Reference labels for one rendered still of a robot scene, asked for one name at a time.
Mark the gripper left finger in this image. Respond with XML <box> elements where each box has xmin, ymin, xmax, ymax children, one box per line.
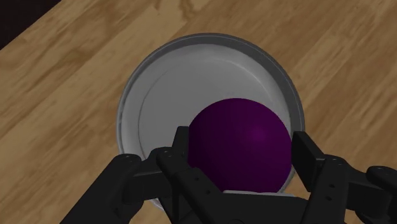
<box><xmin>60</xmin><ymin>125</ymin><xmax>225</xmax><ymax>224</ymax></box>

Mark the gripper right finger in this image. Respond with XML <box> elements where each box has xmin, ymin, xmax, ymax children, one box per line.
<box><xmin>291</xmin><ymin>130</ymin><xmax>397</xmax><ymax>224</ymax></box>

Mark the purple ball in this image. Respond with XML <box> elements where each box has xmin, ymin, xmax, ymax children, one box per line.
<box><xmin>187</xmin><ymin>97</ymin><xmax>293</xmax><ymax>193</ymax></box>

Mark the white round bowl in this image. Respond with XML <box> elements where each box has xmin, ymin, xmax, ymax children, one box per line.
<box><xmin>116</xmin><ymin>32</ymin><xmax>306</xmax><ymax>213</ymax></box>

